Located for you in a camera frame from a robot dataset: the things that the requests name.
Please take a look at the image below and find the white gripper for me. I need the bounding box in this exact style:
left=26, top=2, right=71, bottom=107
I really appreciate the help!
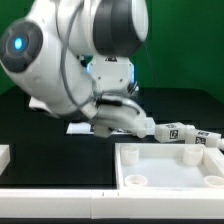
left=91, top=96, right=146, bottom=137

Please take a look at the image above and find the white square tabletop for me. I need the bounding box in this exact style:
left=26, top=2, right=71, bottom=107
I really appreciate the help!
left=115, top=143, right=224, bottom=189

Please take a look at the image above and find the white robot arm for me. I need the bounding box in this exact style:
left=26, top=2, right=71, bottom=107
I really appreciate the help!
left=0, top=0, right=149, bottom=138

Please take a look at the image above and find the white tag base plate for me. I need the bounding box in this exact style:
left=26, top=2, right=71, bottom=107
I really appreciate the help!
left=66, top=119, right=131, bottom=137

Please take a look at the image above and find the white obstacle fence rail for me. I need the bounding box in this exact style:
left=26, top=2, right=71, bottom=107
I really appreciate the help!
left=0, top=144, right=224, bottom=220

